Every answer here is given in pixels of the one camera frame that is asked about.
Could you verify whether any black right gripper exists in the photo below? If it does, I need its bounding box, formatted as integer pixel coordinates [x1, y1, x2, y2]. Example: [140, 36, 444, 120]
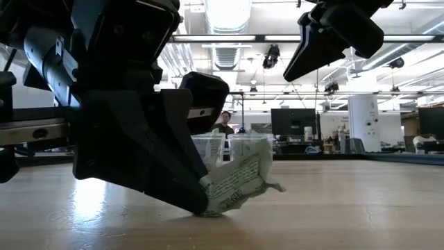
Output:
[283, 0, 395, 83]

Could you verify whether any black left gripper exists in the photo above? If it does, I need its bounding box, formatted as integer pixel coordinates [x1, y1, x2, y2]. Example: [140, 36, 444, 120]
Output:
[0, 0, 209, 184]

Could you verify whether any clear plastic container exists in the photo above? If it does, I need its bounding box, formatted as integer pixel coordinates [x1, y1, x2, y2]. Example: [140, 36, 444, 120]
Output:
[190, 133, 227, 172]
[227, 133, 275, 163]

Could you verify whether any person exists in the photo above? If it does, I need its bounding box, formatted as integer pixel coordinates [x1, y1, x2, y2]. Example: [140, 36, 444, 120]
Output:
[412, 134, 438, 153]
[212, 110, 235, 138]

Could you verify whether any black metal rig stand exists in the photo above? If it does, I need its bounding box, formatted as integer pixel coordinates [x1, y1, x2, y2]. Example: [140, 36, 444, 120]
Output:
[227, 91, 348, 135]

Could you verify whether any black overhead rig bar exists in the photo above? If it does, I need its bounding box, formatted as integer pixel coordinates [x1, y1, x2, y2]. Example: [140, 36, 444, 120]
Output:
[169, 33, 444, 44]

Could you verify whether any black monitor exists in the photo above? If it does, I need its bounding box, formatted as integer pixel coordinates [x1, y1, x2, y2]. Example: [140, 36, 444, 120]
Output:
[271, 108, 317, 136]
[418, 106, 444, 136]

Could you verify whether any white round pillar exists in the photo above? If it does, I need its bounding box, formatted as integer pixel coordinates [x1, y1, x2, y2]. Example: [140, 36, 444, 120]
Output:
[348, 94, 382, 153]

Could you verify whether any tan wooden cabinet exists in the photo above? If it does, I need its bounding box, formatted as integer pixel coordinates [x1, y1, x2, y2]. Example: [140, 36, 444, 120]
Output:
[400, 112, 420, 147]

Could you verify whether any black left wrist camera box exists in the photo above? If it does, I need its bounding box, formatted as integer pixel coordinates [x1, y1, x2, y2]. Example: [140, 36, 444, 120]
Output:
[179, 71, 230, 135]

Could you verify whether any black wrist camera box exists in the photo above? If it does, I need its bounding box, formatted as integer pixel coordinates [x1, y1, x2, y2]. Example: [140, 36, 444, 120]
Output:
[318, 2, 385, 59]
[179, 71, 230, 135]

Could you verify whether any black overhead camera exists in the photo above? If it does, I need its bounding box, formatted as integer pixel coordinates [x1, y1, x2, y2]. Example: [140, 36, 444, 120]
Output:
[262, 44, 281, 70]

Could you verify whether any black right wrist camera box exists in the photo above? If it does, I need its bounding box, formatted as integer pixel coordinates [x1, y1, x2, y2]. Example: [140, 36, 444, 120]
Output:
[318, 2, 385, 59]

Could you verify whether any silver ceiling duct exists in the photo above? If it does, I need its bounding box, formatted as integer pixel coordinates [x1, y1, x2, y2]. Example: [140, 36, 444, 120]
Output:
[204, 0, 253, 72]

